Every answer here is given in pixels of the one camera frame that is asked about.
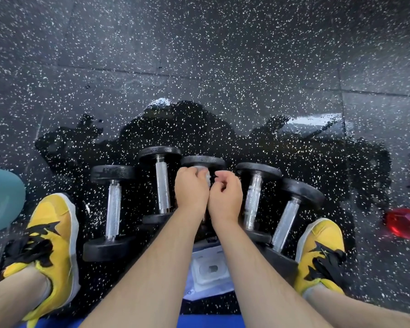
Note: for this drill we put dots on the person's left yellow shoe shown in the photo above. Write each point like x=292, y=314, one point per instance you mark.
x=54, y=242

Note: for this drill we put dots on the blue shorts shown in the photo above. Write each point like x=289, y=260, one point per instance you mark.
x=208, y=321

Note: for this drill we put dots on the person's yellow shoe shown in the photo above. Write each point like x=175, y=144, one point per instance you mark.
x=54, y=242
x=323, y=249

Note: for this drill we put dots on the person's right leg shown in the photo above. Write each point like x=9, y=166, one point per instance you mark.
x=355, y=309

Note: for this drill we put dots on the teal exercise ball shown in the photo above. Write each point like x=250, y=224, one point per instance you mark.
x=1, y=198

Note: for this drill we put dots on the person's left forearm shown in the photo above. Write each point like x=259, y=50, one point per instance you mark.
x=150, y=273

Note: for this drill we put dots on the person's right fingers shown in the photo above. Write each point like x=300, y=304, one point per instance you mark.
x=225, y=179

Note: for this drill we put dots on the red translucent round object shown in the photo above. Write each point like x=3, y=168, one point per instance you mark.
x=406, y=223

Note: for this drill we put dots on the person's right forearm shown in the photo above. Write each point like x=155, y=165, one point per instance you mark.
x=259, y=280

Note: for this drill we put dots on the white chest-worn device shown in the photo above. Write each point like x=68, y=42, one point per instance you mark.
x=210, y=269

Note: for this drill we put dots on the person's right hand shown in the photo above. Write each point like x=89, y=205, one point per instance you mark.
x=226, y=201

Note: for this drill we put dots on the person's left hand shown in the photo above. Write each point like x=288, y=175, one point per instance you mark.
x=191, y=191

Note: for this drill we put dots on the person's left leg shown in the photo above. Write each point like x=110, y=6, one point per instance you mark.
x=10, y=297

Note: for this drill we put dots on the person's leg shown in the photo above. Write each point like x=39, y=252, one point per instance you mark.
x=355, y=309
x=10, y=297

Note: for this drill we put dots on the person's right yellow shoe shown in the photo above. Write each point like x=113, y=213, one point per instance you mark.
x=323, y=249

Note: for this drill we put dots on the person's left fingers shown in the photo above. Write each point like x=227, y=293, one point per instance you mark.
x=190, y=173

